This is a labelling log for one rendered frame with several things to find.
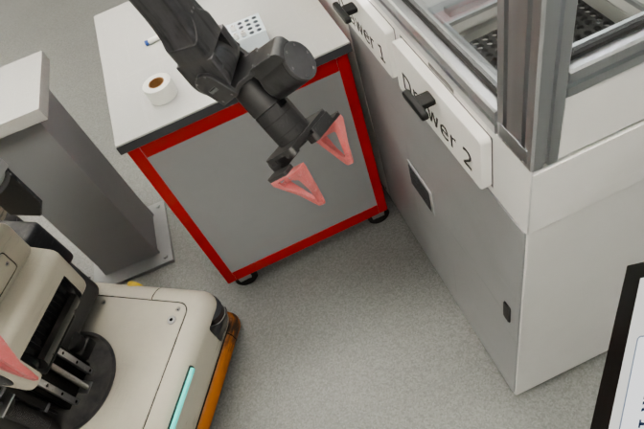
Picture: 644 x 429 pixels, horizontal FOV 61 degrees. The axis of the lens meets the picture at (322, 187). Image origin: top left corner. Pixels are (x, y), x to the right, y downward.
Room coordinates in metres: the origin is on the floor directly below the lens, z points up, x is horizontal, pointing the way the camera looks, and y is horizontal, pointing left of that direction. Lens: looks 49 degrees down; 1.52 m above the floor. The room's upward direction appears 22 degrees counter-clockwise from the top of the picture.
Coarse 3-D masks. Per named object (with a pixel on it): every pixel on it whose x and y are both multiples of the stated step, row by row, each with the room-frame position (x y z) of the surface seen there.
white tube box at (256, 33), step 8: (248, 16) 1.23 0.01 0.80; (256, 16) 1.22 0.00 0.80; (232, 24) 1.23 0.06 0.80; (240, 24) 1.23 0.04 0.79; (248, 24) 1.21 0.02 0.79; (256, 24) 1.19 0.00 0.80; (240, 32) 1.18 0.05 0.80; (248, 32) 1.17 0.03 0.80; (256, 32) 1.16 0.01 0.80; (264, 32) 1.15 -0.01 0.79; (240, 40) 1.15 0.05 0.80; (248, 40) 1.15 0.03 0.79; (256, 40) 1.15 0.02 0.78; (264, 40) 1.15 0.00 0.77; (248, 48) 1.15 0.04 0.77
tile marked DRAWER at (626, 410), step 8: (640, 336) 0.15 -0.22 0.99; (640, 344) 0.15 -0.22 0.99; (640, 352) 0.14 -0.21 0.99; (632, 360) 0.14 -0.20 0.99; (640, 360) 0.13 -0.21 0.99; (632, 368) 0.13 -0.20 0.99; (640, 368) 0.13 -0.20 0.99; (632, 376) 0.12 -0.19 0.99; (640, 376) 0.12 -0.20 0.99; (632, 384) 0.12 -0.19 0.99; (640, 384) 0.12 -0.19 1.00; (632, 392) 0.11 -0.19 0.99; (640, 392) 0.11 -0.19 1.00; (624, 400) 0.11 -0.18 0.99; (632, 400) 0.11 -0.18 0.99; (640, 400) 0.10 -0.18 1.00; (624, 408) 0.10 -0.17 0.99; (632, 408) 0.10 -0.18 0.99; (640, 408) 0.10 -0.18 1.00; (624, 416) 0.10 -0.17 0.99; (632, 416) 0.10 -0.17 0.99; (640, 416) 0.09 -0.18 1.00; (624, 424) 0.09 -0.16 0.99; (632, 424) 0.09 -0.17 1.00; (640, 424) 0.09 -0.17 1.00
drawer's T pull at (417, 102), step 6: (408, 90) 0.66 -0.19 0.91; (408, 96) 0.64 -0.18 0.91; (420, 96) 0.63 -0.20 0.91; (426, 96) 0.63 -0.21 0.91; (408, 102) 0.64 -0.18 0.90; (414, 102) 0.62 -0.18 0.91; (420, 102) 0.62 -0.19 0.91; (426, 102) 0.61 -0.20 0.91; (432, 102) 0.61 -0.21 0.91; (414, 108) 0.62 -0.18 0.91; (420, 108) 0.61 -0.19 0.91; (420, 114) 0.60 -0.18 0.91; (426, 114) 0.59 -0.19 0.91
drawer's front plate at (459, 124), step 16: (400, 48) 0.74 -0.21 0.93; (400, 64) 0.75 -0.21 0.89; (416, 64) 0.69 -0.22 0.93; (400, 80) 0.76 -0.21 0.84; (416, 80) 0.68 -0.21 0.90; (432, 80) 0.64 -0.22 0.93; (432, 96) 0.63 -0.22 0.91; (448, 96) 0.59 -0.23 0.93; (432, 112) 0.63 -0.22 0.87; (448, 112) 0.57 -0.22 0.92; (464, 112) 0.55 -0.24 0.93; (432, 128) 0.64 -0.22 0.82; (448, 128) 0.58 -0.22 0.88; (464, 128) 0.53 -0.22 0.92; (480, 128) 0.51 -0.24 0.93; (448, 144) 0.58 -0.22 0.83; (464, 144) 0.53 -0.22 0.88; (480, 144) 0.49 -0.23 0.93; (480, 160) 0.49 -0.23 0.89; (480, 176) 0.49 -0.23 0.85
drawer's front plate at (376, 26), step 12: (336, 0) 1.08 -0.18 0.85; (348, 0) 0.98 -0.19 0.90; (360, 0) 0.92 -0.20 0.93; (360, 12) 0.92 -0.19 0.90; (372, 12) 0.87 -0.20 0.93; (360, 24) 0.93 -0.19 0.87; (372, 24) 0.86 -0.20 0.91; (384, 24) 0.82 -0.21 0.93; (360, 36) 0.95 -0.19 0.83; (372, 36) 0.87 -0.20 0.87; (384, 36) 0.80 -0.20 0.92; (372, 48) 0.89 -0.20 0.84; (384, 48) 0.81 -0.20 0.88; (384, 60) 0.83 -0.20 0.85; (396, 72) 0.80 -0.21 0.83
